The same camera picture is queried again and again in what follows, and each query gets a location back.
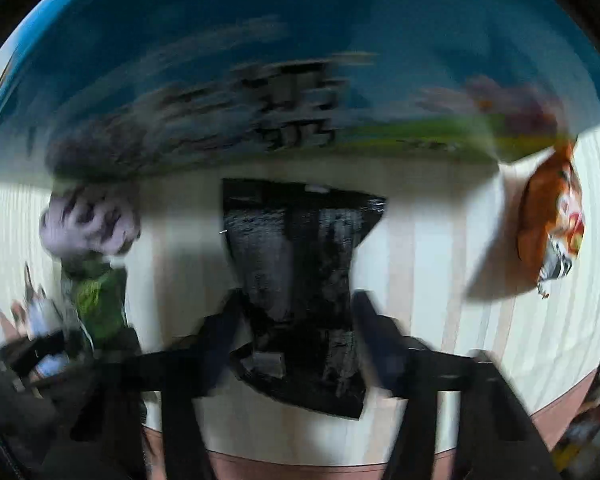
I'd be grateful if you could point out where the black shiny snack bag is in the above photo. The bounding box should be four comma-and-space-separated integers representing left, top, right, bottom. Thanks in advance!
222, 177, 387, 420

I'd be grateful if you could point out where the blue printed blanket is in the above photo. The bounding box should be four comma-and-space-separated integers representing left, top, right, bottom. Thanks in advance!
0, 0, 600, 182

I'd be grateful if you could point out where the purple striped plush toy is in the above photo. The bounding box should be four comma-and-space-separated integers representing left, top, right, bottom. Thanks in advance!
38, 182, 142, 257

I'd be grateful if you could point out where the green snack bag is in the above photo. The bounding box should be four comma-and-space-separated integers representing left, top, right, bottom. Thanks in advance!
61, 254, 132, 352

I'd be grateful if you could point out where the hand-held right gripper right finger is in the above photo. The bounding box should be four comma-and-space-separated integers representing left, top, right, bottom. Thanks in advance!
352, 290, 562, 480

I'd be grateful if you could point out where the orange snack bag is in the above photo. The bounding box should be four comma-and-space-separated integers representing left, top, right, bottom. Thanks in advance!
516, 139, 587, 301

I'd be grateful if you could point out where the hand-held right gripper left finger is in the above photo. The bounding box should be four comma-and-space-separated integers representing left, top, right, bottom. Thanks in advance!
124, 289, 249, 480

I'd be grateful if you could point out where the pile of colourful clutter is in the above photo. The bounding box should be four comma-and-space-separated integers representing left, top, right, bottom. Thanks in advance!
550, 355, 600, 478

